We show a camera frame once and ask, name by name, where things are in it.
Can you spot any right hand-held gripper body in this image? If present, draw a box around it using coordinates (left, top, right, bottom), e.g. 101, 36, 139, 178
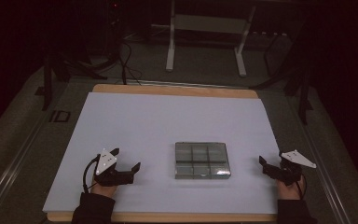
262, 149, 318, 187

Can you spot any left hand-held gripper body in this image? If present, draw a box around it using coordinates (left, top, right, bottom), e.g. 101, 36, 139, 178
93, 147, 135, 188

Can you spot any person's right hand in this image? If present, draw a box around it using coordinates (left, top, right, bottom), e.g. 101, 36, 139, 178
276, 178, 303, 201

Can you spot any person's left hand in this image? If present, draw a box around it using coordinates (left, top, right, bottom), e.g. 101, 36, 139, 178
90, 181, 118, 199

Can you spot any pale blue table sheet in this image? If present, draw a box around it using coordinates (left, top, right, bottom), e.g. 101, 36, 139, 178
42, 91, 282, 215

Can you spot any clear plastic compartment box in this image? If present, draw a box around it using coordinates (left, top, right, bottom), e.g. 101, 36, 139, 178
174, 141, 232, 180

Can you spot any black metal stand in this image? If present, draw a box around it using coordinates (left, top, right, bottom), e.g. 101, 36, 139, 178
34, 52, 108, 112
250, 34, 314, 126

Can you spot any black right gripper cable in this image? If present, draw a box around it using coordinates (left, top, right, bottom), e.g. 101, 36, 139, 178
295, 174, 308, 200

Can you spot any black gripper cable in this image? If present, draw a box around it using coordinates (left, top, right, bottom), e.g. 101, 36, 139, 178
82, 154, 102, 194
295, 174, 308, 200

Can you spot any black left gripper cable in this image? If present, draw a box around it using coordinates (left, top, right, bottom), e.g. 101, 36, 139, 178
82, 154, 102, 194

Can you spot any metal floor rail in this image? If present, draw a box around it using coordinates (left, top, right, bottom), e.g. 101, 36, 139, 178
0, 115, 49, 224
287, 96, 353, 224

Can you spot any black floor cable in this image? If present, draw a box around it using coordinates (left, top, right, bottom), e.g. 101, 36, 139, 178
105, 18, 144, 86

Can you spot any white metal frame stand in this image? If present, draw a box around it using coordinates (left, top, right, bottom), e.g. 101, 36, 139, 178
165, 0, 257, 77

